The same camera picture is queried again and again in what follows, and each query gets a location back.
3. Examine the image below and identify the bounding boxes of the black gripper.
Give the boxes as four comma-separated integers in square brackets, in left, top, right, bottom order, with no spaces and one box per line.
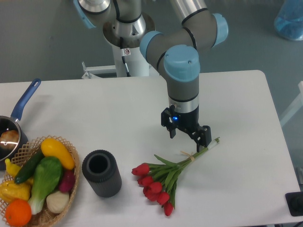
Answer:
[161,105,211,152]

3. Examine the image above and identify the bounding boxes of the red tulip bouquet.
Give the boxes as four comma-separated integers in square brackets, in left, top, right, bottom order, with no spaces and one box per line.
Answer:
[131,137,220,217]

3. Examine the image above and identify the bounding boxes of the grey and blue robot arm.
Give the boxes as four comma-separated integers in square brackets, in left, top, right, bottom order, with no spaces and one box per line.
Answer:
[73,0,228,151]

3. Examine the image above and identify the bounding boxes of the dark grey ribbed vase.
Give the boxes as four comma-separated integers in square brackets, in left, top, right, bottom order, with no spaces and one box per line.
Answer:
[82,149,122,198]

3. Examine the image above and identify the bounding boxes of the black device at edge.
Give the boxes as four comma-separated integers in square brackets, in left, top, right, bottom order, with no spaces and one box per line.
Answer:
[285,192,303,217]

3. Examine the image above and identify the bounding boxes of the yellow squash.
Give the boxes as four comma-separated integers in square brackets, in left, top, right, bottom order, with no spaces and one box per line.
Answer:
[41,138,75,170]

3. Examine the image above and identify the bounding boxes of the green bok choy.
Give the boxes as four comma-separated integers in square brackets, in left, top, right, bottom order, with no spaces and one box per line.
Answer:
[28,157,63,215]

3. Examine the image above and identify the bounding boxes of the blue plastic bag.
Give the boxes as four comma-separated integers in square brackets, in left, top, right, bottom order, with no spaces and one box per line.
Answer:
[274,0,303,41]

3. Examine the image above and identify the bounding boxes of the white garlic bulb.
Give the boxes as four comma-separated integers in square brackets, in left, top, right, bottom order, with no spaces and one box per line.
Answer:
[46,191,69,214]

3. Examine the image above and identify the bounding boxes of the green cucumber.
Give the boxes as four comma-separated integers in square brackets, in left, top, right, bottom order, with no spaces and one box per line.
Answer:
[14,150,44,184]

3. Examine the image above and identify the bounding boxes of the woven wicker basket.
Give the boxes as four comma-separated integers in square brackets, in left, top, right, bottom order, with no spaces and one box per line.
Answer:
[10,135,81,227]

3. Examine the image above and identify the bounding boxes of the bread roll in pan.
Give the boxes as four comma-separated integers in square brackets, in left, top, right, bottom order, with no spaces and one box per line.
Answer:
[0,130,19,150]

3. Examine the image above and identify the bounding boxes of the yellow banana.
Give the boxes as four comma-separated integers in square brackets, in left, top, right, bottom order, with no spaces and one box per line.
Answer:
[5,158,21,178]

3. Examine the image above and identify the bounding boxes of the yellow gourd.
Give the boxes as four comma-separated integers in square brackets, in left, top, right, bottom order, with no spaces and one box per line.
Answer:
[0,180,31,203]

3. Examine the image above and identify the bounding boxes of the orange fruit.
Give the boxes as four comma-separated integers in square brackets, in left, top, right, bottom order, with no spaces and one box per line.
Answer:
[5,199,32,227]

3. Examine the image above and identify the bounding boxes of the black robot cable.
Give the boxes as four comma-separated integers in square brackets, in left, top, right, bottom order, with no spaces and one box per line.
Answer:
[119,36,131,78]

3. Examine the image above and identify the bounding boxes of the white pedestal base bracket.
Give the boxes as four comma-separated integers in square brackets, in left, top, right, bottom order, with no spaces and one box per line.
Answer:
[81,62,116,79]

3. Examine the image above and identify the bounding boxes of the white metal frame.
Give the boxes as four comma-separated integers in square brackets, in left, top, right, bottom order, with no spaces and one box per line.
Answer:
[280,81,303,127]

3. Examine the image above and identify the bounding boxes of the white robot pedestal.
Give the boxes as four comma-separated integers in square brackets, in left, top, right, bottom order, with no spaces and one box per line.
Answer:
[103,12,155,77]

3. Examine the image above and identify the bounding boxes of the blue handled saucepan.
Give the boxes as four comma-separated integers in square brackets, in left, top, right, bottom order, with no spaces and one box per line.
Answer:
[0,79,41,171]

